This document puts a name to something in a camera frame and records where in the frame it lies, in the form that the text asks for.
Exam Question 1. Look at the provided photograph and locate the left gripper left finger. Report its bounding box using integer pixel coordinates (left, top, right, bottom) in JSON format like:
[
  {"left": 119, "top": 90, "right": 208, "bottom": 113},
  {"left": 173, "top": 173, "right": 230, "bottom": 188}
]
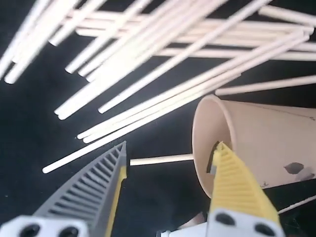
[{"left": 0, "top": 140, "right": 129, "bottom": 237}]

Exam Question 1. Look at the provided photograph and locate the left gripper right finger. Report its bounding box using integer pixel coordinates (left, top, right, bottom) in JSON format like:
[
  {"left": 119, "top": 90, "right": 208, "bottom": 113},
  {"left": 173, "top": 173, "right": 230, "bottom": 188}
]
[{"left": 206, "top": 140, "right": 284, "bottom": 237}]

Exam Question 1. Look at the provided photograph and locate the paper cup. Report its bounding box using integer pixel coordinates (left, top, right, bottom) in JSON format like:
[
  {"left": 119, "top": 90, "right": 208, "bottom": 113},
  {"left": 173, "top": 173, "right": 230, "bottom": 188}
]
[{"left": 192, "top": 94, "right": 316, "bottom": 199}]

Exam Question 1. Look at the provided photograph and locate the wooden chopstick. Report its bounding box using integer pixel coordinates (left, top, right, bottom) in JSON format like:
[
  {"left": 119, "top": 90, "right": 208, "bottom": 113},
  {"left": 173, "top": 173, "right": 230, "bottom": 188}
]
[
  {"left": 76, "top": 34, "right": 311, "bottom": 140},
  {"left": 53, "top": 0, "right": 223, "bottom": 117},
  {"left": 257, "top": 5, "right": 316, "bottom": 27},
  {"left": 82, "top": 39, "right": 311, "bottom": 144},
  {"left": 85, "top": 0, "right": 210, "bottom": 82},
  {"left": 98, "top": 29, "right": 306, "bottom": 115},
  {"left": 214, "top": 75, "right": 316, "bottom": 96},
  {"left": 41, "top": 73, "right": 242, "bottom": 174},
  {"left": 4, "top": 0, "right": 83, "bottom": 84},
  {"left": 78, "top": 0, "right": 191, "bottom": 78},
  {"left": 58, "top": 0, "right": 272, "bottom": 121},
  {"left": 129, "top": 153, "right": 195, "bottom": 166},
  {"left": 66, "top": 11, "right": 315, "bottom": 35},
  {"left": 75, "top": 26, "right": 316, "bottom": 53},
  {"left": 48, "top": 0, "right": 108, "bottom": 47},
  {"left": 65, "top": 0, "right": 154, "bottom": 74},
  {"left": 277, "top": 197, "right": 316, "bottom": 215},
  {"left": 158, "top": 48, "right": 316, "bottom": 62},
  {"left": 0, "top": 0, "right": 50, "bottom": 77}
]

